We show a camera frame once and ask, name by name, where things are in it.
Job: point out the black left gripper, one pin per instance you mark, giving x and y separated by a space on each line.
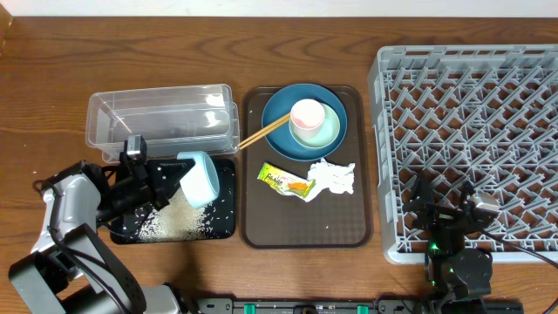
144 186

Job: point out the light blue bowl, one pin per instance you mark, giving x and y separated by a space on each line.
200 184

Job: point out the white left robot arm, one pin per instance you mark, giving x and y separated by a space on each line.
70 269

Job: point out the light green bowl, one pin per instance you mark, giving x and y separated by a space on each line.
328 133

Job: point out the grey dishwasher rack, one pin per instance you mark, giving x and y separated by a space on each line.
480 113

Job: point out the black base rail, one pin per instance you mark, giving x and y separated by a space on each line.
379 306

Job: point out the green pandan cake wrapper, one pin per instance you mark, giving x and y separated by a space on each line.
285 183

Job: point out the pink cup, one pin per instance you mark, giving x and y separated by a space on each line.
306 118

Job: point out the clear plastic bin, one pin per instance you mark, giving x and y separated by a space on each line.
171 120

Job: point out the white napkin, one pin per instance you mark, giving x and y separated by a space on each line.
338 179

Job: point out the pile of white rice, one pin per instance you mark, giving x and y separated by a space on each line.
178 221

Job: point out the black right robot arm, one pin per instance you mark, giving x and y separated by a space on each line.
460 275

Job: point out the dark blue plate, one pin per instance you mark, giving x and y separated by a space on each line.
281 103

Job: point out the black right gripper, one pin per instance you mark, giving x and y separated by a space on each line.
438 213

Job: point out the black plastic tray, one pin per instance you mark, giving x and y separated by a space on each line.
225 205

